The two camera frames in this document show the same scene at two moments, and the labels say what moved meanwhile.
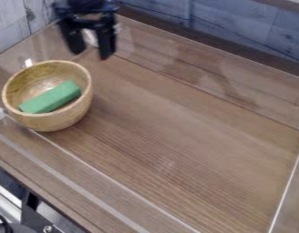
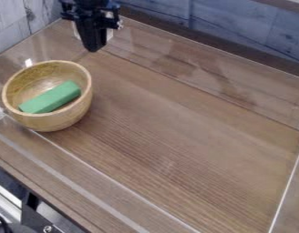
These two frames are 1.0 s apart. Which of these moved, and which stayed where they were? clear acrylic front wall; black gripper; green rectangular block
Moved: black gripper
Stayed: clear acrylic front wall; green rectangular block
